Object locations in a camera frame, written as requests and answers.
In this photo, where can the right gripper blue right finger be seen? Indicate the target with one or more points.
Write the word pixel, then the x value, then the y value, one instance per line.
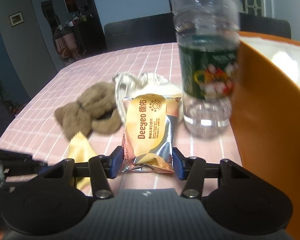
pixel 180 165

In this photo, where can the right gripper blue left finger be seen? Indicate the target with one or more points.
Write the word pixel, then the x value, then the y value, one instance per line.
pixel 114 162

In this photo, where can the yellow cleaning cloth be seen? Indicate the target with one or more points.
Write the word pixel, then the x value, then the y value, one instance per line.
pixel 80 149

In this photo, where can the Deeyeo yellow wipe packet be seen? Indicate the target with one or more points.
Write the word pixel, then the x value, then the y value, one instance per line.
pixel 148 137

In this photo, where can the brown plush scrunchie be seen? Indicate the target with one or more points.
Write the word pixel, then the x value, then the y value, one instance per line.
pixel 93 111

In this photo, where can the potted green plant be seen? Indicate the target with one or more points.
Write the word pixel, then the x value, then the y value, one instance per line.
pixel 10 105

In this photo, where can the orange storage box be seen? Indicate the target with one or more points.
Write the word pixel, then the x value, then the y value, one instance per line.
pixel 266 113

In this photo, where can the clear plastic water bottle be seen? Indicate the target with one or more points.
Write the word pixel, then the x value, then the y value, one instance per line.
pixel 208 41

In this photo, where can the black chair left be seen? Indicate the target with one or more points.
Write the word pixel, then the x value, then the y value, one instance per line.
pixel 141 31

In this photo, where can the black chair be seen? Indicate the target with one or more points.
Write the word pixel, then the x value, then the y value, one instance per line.
pixel 141 31
pixel 265 25

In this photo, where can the black chair right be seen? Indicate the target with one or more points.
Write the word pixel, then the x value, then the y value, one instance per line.
pixel 265 25

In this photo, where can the framed wall picture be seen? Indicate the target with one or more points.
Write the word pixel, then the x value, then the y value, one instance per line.
pixel 16 19

